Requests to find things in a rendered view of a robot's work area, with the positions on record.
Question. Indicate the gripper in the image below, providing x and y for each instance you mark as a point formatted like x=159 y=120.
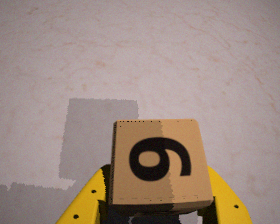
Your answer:
x=90 y=206

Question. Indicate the brown wooden number cube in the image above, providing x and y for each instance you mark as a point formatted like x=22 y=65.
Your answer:
x=158 y=168

